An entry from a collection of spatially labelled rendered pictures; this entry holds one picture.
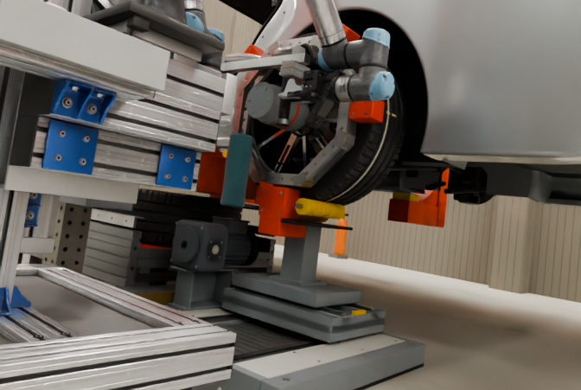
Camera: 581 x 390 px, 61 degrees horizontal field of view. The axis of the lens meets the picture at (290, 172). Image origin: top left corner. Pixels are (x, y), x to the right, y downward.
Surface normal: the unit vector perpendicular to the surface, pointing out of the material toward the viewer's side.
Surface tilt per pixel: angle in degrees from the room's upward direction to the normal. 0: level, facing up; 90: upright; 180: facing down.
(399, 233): 90
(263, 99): 90
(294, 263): 90
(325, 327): 90
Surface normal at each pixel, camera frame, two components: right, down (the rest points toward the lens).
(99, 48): 0.75, 0.04
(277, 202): -0.62, -0.15
